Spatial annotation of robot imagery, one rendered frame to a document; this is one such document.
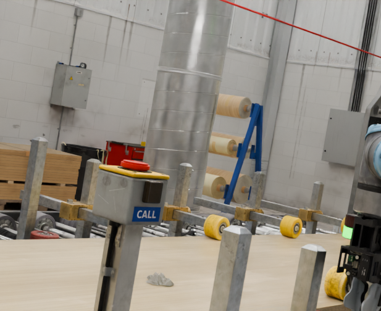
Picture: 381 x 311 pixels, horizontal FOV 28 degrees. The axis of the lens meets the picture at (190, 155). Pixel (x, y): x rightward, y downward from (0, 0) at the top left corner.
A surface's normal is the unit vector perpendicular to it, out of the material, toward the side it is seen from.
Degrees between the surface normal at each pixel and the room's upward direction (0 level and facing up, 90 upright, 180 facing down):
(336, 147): 90
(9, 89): 90
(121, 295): 90
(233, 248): 90
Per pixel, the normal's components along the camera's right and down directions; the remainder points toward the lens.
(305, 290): -0.64, -0.07
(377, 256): 0.75, 0.16
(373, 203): -0.46, -0.04
